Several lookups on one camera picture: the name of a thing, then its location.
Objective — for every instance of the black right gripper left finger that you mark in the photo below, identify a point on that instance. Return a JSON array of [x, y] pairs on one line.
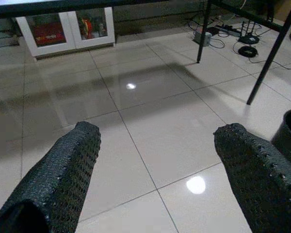
[[63, 174]]

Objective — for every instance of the white cabinet with glass doors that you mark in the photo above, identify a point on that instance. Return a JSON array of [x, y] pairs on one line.
[[71, 31]]

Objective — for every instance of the small grey box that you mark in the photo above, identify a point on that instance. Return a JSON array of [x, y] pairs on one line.
[[202, 37]]

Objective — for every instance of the black power strip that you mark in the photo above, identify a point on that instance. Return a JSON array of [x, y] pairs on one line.
[[229, 29]]

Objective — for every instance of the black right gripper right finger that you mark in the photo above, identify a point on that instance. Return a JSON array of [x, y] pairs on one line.
[[257, 174]]

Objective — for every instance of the red box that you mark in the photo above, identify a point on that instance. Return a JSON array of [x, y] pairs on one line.
[[48, 34]]

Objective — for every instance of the grey table with black frame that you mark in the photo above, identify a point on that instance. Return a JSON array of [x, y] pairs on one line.
[[38, 8]]

